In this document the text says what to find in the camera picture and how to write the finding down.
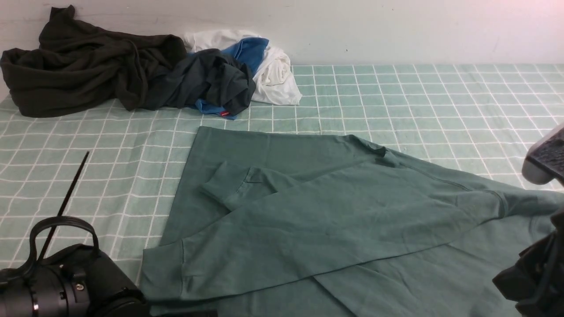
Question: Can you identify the dark olive crumpled garment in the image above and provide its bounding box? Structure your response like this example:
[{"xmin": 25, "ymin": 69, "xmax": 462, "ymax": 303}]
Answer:
[{"xmin": 1, "ymin": 5, "xmax": 187, "ymax": 118}]

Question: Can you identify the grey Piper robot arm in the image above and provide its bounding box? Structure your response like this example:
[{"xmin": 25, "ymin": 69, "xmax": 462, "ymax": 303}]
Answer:
[{"xmin": 1, "ymin": 211, "xmax": 563, "ymax": 317}]

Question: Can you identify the white crumpled garment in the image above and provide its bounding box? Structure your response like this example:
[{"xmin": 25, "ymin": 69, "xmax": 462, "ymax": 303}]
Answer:
[{"xmin": 183, "ymin": 29, "xmax": 302, "ymax": 106}]

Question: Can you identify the green checkered tablecloth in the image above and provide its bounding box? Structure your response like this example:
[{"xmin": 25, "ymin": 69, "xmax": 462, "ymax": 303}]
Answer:
[{"xmin": 0, "ymin": 64, "xmax": 564, "ymax": 279}]

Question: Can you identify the black gripper right edge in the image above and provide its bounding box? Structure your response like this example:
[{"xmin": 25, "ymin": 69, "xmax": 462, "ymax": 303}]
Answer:
[{"xmin": 492, "ymin": 211, "xmax": 564, "ymax": 317}]

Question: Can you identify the blue crumpled garment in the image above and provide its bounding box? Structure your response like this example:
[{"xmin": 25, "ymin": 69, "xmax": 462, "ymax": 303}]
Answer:
[{"xmin": 190, "ymin": 37, "xmax": 269, "ymax": 120}]

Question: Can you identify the dark grey crumpled garment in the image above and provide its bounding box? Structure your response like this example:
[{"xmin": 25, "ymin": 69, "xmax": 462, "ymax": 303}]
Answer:
[{"xmin": 140, "ymin": 49, "xmax": 256, "ymax": 116}]

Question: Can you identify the green long-sleeved shirt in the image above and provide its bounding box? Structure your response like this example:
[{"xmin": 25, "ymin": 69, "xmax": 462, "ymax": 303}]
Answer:
[{"xmin": 140, "ymin": 127, "xmax": 563, "ymax": 317}]

